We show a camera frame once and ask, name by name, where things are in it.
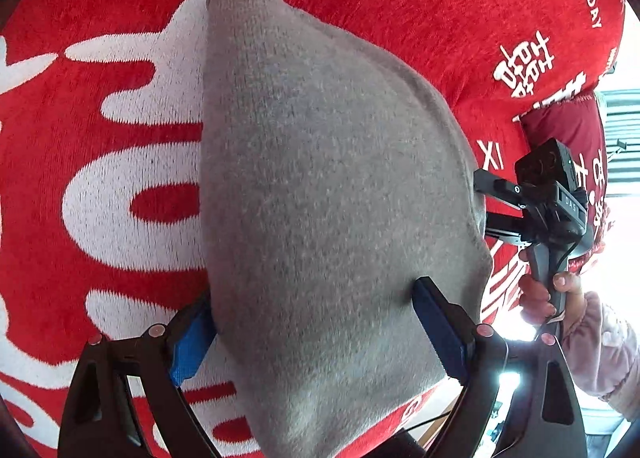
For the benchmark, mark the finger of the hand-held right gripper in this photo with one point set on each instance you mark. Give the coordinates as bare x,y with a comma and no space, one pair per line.
497,188
505,228

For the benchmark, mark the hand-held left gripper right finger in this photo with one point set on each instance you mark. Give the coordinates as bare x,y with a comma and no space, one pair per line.
440,328

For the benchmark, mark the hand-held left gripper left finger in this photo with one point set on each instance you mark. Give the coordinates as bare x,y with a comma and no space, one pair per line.
190,353

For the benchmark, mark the grey knit garment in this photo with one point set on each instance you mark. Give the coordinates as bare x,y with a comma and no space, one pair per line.
325,188

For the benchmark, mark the person's right forearm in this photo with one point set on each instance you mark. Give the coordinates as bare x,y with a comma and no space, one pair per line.
605,348

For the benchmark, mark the person's right hand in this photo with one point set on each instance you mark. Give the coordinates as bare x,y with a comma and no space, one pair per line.
535,295

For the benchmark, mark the dark red pillow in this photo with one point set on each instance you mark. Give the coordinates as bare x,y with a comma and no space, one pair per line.
565,120

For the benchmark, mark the window blinds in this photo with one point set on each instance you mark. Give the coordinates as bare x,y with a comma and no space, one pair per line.
622,148

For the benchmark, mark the red printed blanket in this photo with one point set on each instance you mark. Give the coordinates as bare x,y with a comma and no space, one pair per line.
125,88

